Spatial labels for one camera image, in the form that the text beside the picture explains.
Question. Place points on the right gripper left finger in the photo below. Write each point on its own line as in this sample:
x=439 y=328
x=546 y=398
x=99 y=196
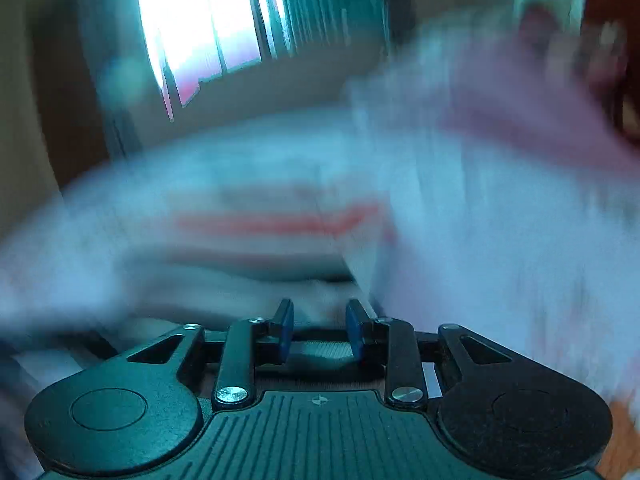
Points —
x=235 y=353

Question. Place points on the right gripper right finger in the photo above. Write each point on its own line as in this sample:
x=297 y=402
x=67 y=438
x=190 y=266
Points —
x=454 y=351

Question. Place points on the striped knit garment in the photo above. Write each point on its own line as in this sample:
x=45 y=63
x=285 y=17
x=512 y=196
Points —
x=199 y=254

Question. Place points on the floral pink bed sheet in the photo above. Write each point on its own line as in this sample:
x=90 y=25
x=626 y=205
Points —
x=540 y=251

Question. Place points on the pink blanket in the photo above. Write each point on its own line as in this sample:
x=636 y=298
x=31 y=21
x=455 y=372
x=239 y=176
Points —
x=476 y=75

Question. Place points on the window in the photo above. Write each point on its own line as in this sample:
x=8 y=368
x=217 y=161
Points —
x=193 y=41

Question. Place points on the teal curtain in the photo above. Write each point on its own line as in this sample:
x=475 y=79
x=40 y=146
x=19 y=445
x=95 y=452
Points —
x=325 y=5

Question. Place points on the red white headboard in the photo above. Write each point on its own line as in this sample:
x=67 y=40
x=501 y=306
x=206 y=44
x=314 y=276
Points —
x=607 y=54

